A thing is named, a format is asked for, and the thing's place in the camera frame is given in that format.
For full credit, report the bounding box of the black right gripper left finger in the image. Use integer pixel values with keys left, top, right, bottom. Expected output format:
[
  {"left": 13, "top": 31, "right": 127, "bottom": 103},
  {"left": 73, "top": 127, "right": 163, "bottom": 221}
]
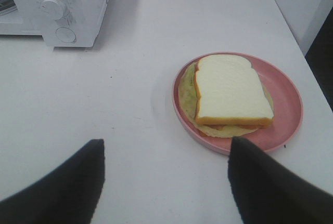
[{"left": 1, "top": 139, "right": 105, "bottom": 223}]

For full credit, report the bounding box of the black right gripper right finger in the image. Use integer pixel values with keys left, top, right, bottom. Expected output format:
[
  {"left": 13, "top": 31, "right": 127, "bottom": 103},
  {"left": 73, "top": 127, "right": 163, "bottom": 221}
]
[{"left": 227, "top": 137, "right": 332, "bottom": 223}]

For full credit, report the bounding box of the toast sandwich with lettuce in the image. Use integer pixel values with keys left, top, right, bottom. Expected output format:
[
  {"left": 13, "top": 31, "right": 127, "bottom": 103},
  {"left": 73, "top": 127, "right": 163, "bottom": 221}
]
[{"left": 177, "top": 54, "right": 274, "bottom": 138}]

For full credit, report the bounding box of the pink round plate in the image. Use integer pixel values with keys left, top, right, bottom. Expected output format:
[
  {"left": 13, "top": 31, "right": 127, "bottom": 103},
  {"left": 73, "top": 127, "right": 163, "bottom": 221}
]
[{"left": 172, "top": 52, "right": 303, "bottom": 155}]

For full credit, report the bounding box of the round white door button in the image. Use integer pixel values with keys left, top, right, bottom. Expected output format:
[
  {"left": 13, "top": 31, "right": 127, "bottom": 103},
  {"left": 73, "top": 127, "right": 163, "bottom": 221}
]
[{"left": 56, "top": 28, "right": 76, "bottom": 43}]

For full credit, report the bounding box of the white timer knob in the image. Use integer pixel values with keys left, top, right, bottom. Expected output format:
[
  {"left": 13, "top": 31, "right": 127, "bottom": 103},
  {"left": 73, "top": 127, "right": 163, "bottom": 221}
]
[{"left": 41, "top": 0, "right": 67, "bottom": 20}]

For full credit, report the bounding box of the white microwave oven body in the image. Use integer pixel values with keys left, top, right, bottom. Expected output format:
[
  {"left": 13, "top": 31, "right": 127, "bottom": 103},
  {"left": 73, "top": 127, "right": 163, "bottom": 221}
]
[{"left": 1, "top": 0, "right": 109, "bottom": 47}]

